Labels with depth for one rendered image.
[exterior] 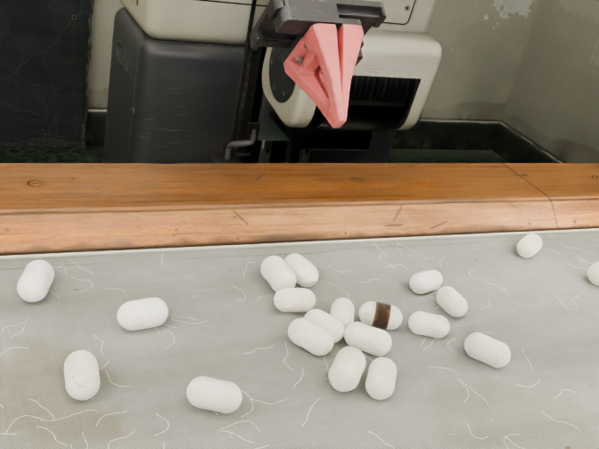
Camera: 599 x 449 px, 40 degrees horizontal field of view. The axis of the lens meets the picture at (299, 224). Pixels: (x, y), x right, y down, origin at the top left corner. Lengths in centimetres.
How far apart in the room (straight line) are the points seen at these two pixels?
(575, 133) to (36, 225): 259
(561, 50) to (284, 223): 252
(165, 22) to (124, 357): 92
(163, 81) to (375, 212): 74
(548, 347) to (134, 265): 33
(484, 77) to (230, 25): 194
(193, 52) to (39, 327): 92
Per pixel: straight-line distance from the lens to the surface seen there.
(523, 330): 68
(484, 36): 318
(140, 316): 56
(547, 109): 319
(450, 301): 66
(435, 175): 86
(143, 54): 142
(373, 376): 54
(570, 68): 312
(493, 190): 86
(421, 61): 126
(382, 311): 61
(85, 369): 50
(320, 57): 67
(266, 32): 71
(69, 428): 50
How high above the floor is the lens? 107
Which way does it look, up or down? 27 degrees down
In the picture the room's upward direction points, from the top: 12 degrees clockwise
